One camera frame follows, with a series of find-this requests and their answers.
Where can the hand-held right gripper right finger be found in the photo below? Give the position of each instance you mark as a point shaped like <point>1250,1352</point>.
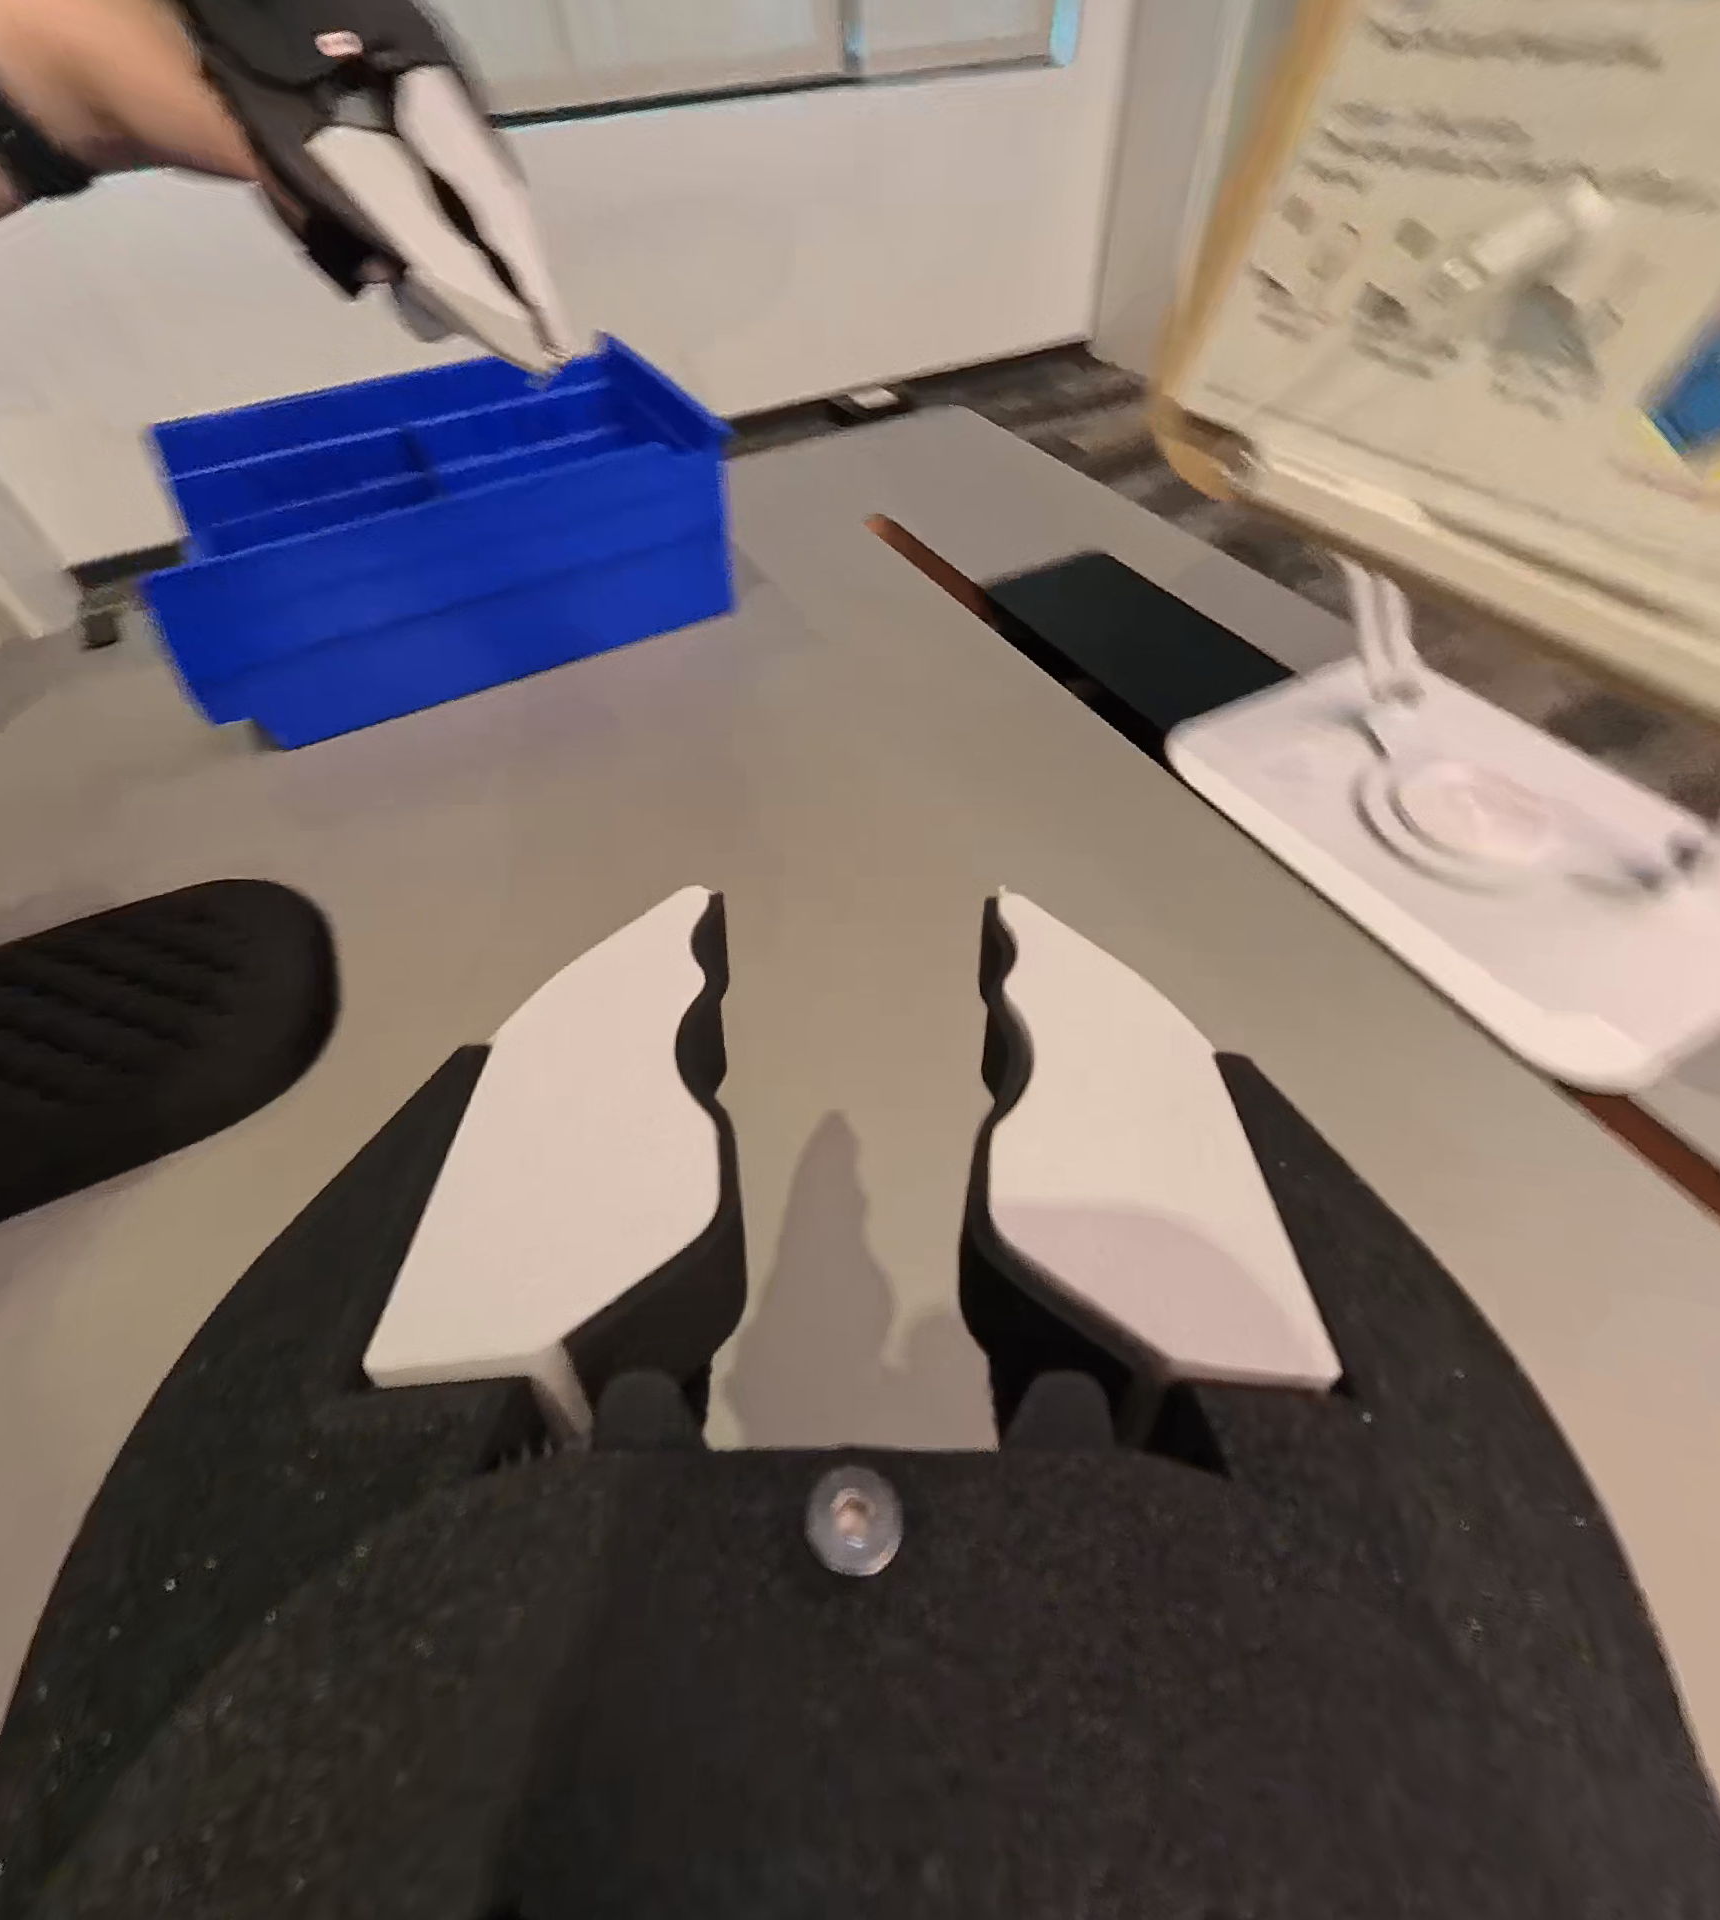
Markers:
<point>1144,1170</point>

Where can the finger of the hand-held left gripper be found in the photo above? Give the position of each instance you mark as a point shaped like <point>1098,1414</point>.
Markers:
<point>364,180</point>
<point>478,165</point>

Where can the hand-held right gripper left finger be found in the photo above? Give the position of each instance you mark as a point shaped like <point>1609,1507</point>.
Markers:
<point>561,1170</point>

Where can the blue plastic bin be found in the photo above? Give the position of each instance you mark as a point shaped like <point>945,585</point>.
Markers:
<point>471,601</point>

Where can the person's left forearm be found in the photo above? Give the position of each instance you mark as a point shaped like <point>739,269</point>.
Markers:
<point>125,104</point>

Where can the grey desk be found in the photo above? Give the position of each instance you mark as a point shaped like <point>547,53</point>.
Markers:
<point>800,781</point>

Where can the white sign stand base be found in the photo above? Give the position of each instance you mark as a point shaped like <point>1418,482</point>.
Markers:
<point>1550,975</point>

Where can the black wrist rest pad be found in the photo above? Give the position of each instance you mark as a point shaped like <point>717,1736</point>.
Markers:
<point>81,1020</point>

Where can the instruction sign board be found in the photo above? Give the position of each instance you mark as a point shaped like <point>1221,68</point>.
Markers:
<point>1520,300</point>

